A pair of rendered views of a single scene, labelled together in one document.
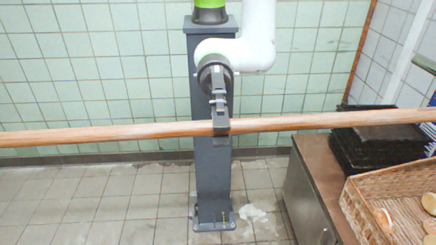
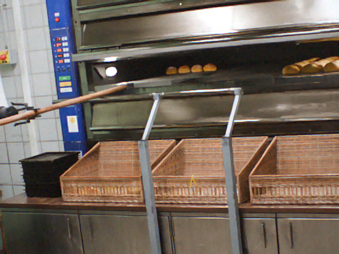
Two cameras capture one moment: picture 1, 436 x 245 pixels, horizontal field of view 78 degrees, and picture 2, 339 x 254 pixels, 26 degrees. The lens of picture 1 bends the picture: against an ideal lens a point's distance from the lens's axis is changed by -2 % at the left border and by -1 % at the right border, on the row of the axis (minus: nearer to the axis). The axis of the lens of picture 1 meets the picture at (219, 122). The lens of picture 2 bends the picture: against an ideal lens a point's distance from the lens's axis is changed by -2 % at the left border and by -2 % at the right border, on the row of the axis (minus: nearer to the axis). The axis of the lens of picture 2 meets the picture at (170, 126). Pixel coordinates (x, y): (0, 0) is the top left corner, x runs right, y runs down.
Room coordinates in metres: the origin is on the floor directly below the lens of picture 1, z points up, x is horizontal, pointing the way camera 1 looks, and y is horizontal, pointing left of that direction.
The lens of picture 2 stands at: (-2.13, 2.80, 1.52)
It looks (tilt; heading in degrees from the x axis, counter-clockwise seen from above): 8 degrees down; 302
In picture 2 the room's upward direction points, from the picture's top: 6 degrees counter-clockwise
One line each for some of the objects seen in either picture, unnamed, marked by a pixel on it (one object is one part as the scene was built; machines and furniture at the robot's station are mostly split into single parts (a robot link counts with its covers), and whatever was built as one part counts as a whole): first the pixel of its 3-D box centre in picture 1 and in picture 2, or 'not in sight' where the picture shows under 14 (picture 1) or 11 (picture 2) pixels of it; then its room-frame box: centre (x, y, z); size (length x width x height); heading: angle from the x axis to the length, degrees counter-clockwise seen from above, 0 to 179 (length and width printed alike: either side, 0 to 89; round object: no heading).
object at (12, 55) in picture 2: not in sight; (7, 57); (1.40, -0.90, 1.46); 0.10 x 0.07 x 0.10; 4
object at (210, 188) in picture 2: not in sight; (209, 169); (-0.13, -0.77, 0.72); 0.56 x 0.49 x 0.28; 3
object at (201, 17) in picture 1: (208, 9); not in sight; (1.16, 0.04, 1.23); 0.26 x 0.15 x 0.06; 4
